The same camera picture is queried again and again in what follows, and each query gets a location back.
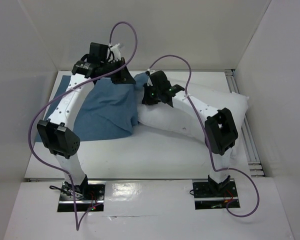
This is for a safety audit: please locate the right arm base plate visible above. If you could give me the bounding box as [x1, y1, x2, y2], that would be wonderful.
[189, 179, 241, 210]

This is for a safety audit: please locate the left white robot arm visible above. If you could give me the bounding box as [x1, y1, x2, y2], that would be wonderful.
[37, 42, 135, 200]

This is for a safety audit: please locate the purple cable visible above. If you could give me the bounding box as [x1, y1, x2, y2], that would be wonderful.
[147, 54, 260, 218]
[29, 21, 138, 231]

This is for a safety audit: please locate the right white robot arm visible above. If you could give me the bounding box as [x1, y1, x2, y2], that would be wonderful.
[142, 70, 239, 196]

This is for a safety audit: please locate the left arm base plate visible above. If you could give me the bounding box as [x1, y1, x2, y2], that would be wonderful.
[56, 181, 106, 213]

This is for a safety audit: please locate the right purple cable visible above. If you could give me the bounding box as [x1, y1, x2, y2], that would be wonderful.
[147, 54, 260, 218]

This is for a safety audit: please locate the white pillow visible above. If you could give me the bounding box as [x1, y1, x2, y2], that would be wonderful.
[136, 83, 249, 142]

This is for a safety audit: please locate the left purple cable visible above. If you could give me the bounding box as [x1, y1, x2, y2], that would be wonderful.
[29, 21, 138, 231]

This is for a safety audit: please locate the aluminium rail frame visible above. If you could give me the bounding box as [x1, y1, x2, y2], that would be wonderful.
[224, 69, 266, 178]

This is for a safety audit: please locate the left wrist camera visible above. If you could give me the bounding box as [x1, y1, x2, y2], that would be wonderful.
[108, 43, 124, 55]

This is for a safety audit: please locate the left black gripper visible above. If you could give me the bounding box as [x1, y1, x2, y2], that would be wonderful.
[100, 57, 136, 85]

